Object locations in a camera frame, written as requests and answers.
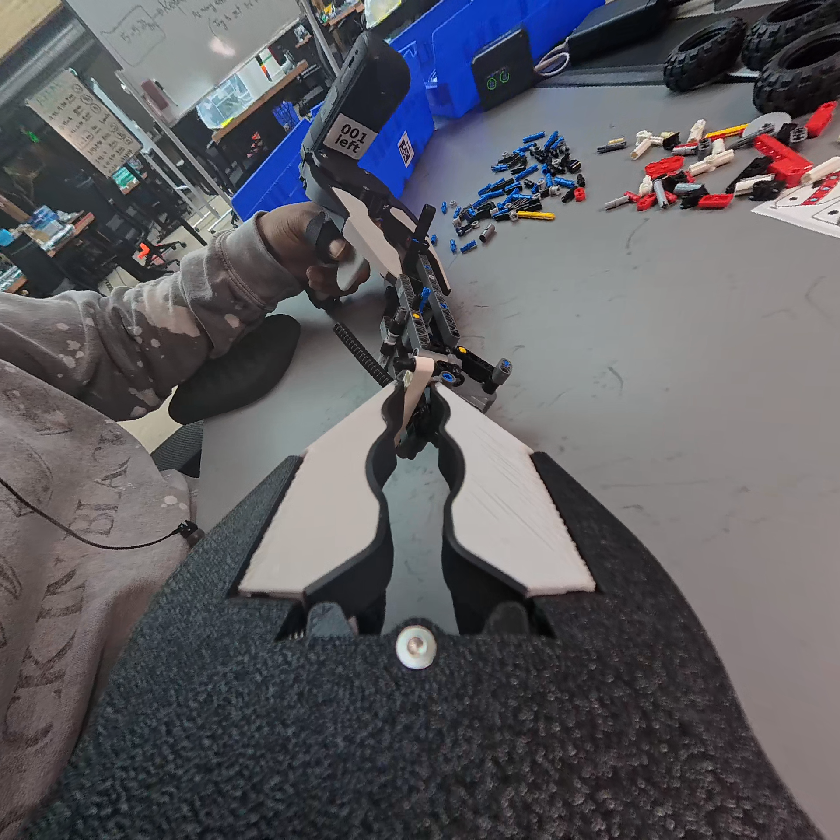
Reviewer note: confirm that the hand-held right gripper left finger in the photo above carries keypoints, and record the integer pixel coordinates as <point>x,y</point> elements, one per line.
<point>321,518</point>

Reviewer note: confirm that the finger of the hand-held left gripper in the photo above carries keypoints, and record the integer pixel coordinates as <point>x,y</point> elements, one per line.
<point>441,272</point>
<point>371,226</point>

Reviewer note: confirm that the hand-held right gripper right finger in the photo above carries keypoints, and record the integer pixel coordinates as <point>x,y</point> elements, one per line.
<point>512,518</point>

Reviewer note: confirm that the grey toy chassis assembly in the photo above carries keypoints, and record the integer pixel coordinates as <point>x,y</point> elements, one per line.
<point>420,308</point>

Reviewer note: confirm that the small white connector piece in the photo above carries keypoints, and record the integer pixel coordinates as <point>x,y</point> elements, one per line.
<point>401,363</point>

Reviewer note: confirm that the blue plastic bin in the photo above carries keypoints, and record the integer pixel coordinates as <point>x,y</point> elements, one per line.
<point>459,39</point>
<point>275,184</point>

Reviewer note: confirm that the white perforated toy beam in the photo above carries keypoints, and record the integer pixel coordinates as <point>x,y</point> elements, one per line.
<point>413,394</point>

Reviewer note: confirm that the person's left hand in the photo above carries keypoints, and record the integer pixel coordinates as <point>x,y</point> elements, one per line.
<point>289,243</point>

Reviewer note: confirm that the wooden table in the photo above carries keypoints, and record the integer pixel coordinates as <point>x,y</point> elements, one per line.
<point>262,98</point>

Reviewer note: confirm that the pile of small toy pins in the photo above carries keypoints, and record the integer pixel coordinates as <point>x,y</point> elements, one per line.
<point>525,184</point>

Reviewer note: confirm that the black charger green display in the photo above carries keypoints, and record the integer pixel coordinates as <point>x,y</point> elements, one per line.
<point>502,69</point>

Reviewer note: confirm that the black office chair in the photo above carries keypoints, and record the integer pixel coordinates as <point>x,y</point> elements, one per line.
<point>144,216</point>
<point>236,367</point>

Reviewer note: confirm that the whiteboard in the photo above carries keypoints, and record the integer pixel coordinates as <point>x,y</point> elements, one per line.
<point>197,39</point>

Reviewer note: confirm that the black power adapter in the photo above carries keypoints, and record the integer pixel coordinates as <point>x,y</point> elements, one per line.
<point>617,26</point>

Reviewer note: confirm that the white paper sign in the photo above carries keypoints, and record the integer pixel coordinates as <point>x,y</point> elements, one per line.
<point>85,124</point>

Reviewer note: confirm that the pile of red white parts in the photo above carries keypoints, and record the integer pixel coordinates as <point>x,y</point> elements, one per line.
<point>781,154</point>

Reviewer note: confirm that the white sticker sheet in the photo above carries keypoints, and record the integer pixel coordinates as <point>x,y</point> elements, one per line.
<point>804,210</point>

